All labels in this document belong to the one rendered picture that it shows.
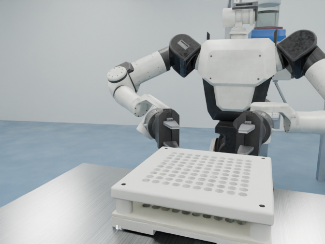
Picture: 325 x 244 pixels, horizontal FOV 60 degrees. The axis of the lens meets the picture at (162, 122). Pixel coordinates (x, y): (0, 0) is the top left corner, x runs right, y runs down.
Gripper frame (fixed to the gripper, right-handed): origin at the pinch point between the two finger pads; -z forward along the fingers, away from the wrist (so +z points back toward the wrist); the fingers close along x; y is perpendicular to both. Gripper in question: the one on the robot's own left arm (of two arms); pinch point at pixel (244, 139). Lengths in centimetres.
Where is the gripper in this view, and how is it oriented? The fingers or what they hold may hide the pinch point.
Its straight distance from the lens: 69.0
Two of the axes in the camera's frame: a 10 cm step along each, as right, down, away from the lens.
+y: -8.9, -0.9, 4.5
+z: 4.6, -1.8, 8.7
